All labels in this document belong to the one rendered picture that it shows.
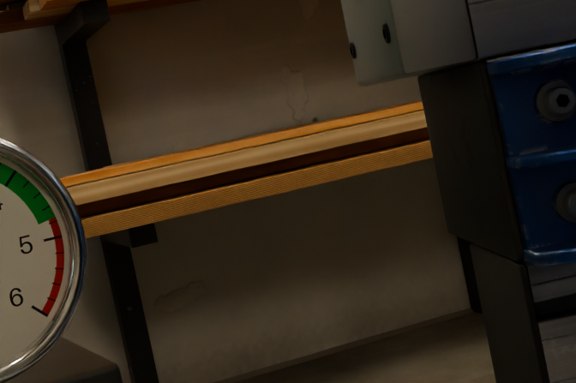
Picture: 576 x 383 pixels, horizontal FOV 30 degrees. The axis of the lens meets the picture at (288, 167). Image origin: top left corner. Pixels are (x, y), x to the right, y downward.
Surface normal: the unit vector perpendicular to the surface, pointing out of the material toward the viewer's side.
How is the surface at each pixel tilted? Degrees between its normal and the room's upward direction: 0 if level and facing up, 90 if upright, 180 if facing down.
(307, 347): 90
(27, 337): 90
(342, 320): 90
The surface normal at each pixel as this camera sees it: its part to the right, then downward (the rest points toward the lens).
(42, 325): 0.41, -0.04
